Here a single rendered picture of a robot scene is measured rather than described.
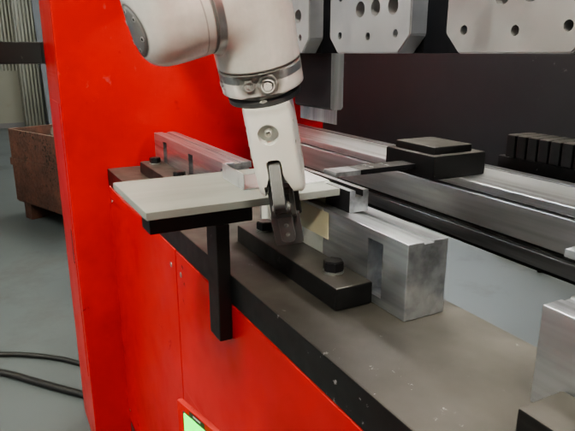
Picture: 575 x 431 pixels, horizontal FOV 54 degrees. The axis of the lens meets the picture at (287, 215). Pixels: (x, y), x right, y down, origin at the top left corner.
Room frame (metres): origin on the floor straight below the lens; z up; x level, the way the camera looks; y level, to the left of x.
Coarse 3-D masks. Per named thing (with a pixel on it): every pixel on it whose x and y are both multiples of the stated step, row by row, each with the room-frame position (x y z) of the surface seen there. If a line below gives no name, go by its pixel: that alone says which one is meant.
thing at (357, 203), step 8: (328, 176) 0.82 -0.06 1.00; (336, 184) 0.77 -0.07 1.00; (344, 184) 0.78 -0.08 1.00; (352, 184) 0.77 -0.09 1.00; (344, 192) 0.74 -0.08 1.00; (352, 192) 0.73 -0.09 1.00; (360, 192) 0.75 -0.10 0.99; (368, 192) 0.74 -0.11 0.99; (328, 200) 0.78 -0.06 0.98; (336, 200) 0.76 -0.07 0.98; (344, 200) 0.74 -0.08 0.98; (352, 200) 0.73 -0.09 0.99; (360, 200) 0.74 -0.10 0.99; (344, 208) 0.74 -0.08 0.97; (352, 208) 0.73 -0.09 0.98; (360, 208) 0.74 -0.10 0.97
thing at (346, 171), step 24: (408, 144) 0.93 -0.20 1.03; (432, 144) 0.91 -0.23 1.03; (456, 144) 0.91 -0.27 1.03; (336, 168) 0.86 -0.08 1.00; (360, 168) 0.86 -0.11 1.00; (384, 168) 0.87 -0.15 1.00; (408, 168) 0.89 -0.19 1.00; (432, 168) 0.86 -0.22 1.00; (456, 168) 0.88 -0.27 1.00; (480, 168) 0.91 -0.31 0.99
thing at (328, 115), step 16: (304, 64) 0.85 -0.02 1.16; (320, 64) 0.81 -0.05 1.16; (336, 64) 0.79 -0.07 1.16; (304, 80) 0.85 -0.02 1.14; (320, 80) 0.81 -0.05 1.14; (336, 80) 0.79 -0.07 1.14; (304, 96) 0.85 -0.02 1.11; (320, 96) 0.81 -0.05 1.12; (336, 96) 0.79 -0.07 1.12; (304, 112) 0.87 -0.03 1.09; (320, 112) 0.83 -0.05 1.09; (336, 112) 0.79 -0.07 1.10
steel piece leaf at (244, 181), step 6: (222, 168) 0.81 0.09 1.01; (228, 168) 0.79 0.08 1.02; (222, 174) 0.81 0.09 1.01; (228, 174) 0.79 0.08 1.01; (234, 174) 0.76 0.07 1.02; (240, 174) 0.74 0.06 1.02; (246, 174) 0.83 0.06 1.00; (252, 174) 0.83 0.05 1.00; (228, 180) 0.79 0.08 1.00; (234, 180) 0.76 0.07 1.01; (240, 180) 0.74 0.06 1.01; (246, 180) 0.78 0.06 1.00; (252, 180) 0.78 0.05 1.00; (306, 180) 0.78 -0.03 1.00; (312, 180) 0.78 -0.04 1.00; (240, 186) 0.74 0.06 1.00; (246, 186) 0.75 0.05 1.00; (252, 186) 0.75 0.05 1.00
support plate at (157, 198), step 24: (120, 192) 0.74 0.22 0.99; (144, 192) 0.72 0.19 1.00; (168, 192) 0.72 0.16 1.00; (192, 192) 0.72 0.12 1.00; (216, 192) 0.72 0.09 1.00; (240, 192) 0.72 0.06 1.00; (312, 192) 0.73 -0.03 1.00; (336, 192) 0.74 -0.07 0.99; (144, 216) 0.63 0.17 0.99; (168, 216) 0.64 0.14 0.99
